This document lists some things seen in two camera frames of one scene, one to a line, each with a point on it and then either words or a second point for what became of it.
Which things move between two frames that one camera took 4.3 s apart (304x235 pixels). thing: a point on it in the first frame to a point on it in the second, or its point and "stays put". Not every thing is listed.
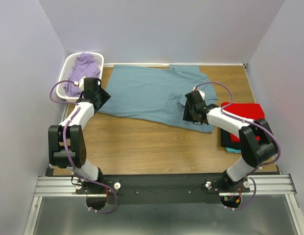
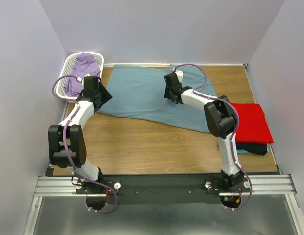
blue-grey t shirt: x=157 y=92 stays put
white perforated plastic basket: x=62 y=88 stays put
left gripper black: x=106 y=96 stays put
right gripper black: x=186 y=115 to x=165 y=94
